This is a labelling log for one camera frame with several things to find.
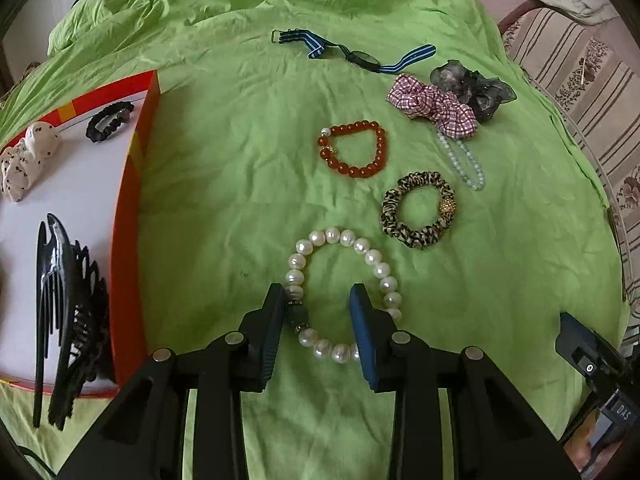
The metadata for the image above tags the black scrunchie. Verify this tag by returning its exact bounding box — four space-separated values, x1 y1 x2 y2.
85 101 136 142

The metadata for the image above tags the red checked scrunchie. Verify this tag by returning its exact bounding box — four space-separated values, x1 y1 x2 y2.
387 74 480 140

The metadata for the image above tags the black cable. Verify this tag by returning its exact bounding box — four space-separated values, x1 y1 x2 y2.
15 442 57 478

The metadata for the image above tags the white pearl bracelet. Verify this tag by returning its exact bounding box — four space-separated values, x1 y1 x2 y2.
285 227 403 366

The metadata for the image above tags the red and white box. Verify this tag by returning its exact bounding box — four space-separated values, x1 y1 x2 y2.
0 71 162 400

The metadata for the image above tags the white dotted scrunchie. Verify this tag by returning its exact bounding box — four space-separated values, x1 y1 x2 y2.
0 121 63 204

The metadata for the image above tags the grey sheer scrunchie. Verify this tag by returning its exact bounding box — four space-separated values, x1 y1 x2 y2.
431 59 517 125

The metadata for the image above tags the striped sofa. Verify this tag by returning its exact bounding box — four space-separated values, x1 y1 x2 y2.
465 0 640 281

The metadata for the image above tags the pale blue bead bracelet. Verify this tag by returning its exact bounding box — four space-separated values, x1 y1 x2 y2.
435 127 487 192

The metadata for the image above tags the green bed sheet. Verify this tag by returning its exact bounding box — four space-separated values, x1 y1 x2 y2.
0 0 632 480

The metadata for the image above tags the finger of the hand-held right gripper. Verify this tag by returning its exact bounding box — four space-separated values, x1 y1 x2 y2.
555 312 608 376

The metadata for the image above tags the black claw hair clip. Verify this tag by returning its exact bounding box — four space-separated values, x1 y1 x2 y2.
47 240 113 431

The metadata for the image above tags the red bead bracelet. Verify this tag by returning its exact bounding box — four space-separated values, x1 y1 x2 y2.
317 120 388 180

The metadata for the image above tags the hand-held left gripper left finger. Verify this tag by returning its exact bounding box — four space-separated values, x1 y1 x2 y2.
57 282 288 480

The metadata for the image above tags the leopard print scrunchie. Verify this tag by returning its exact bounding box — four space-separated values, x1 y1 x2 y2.
380 171 458 251

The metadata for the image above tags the blue striped strap watch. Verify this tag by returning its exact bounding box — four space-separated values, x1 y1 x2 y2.
271 28 437 75

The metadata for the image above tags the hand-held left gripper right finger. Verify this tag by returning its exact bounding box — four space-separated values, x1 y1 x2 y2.
348 283 576 480

